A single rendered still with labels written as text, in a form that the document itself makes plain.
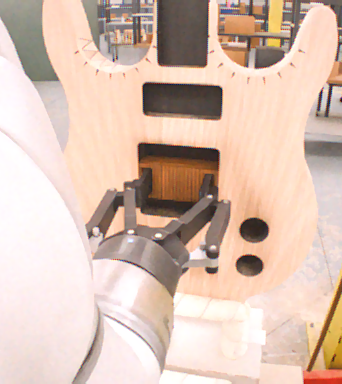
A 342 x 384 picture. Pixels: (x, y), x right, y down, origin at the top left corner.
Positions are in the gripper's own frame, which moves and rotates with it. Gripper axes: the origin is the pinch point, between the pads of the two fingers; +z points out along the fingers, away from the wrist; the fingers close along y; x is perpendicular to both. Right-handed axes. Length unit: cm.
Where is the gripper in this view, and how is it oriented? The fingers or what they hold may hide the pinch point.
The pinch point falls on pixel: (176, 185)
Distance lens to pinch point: 46.5
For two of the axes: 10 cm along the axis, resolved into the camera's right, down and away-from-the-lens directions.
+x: 0.0, -8.9, -4.6
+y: 9.8, 1.0, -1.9
